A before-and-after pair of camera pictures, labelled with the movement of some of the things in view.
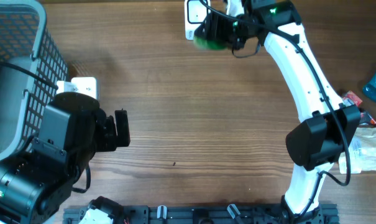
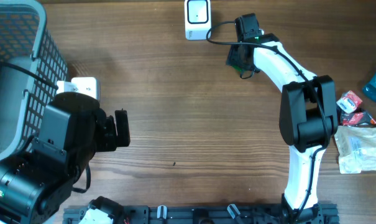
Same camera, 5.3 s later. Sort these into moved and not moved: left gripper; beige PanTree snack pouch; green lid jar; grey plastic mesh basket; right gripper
Moved: right gripper; green lid jar
Not moved: beige PanTree snack pouch; grey plastic mesh basket; left gripper
